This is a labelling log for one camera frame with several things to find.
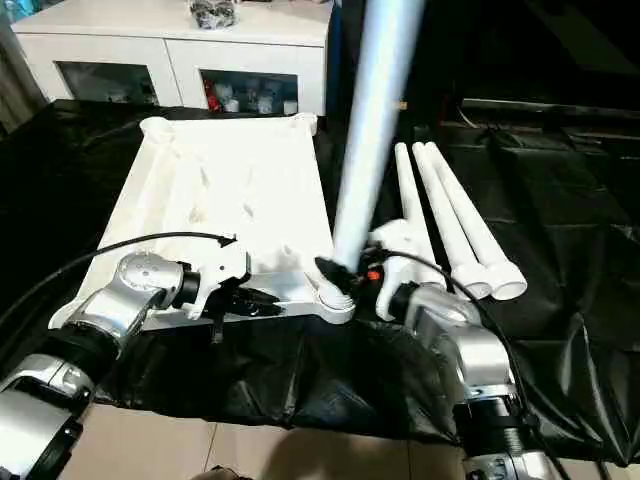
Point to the white plastic table top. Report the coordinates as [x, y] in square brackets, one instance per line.
[225, 165]

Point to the white plastic table leg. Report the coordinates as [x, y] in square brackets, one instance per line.
[475, 220]
[407, 180]
[445, 200]
[370, 125]

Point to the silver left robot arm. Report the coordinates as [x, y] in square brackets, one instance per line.
[115, 300]

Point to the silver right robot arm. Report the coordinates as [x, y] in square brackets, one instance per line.
[475, 350]

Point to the black cloth mat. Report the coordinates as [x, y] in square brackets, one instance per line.
[300, 370]

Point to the dark round robot part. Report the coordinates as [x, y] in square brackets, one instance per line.
[222, 473]

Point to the blue vertical panel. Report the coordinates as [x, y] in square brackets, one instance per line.
[338, 30]

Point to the white cabinet with glass doors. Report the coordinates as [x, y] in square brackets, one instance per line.
[175, 50]

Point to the dark crumpled bag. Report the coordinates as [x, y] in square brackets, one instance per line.
[214, 14]

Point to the grey curtain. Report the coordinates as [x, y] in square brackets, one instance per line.
[17, 80]

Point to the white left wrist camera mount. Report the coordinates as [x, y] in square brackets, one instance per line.
[222, 265]

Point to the dark metal rail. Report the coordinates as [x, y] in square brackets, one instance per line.
[550, 110]

